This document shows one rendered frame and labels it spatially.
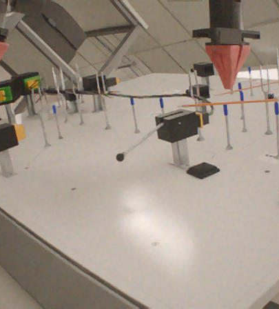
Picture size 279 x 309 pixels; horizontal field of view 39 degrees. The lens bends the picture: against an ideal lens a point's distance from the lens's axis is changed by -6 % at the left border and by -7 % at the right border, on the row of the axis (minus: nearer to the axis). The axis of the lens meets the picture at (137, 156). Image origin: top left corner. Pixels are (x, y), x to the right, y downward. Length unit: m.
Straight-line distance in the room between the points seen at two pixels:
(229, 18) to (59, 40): 1.12
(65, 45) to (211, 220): 1.29
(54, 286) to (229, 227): 0.22
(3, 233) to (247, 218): 0.35
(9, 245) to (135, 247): 0.19
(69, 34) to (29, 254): 1.29
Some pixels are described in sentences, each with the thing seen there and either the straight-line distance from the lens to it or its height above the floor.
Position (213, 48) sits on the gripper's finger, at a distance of 0.68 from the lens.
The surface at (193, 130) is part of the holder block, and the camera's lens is 0.69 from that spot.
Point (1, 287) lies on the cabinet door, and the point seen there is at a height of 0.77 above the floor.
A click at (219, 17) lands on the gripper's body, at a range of 0.67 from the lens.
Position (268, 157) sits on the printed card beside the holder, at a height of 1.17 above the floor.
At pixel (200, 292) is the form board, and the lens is 0.41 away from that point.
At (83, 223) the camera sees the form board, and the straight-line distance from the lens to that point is 0.57.
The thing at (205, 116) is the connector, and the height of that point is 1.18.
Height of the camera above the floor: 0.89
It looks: 15 degrees up
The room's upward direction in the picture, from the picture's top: 32 degrees clockwise
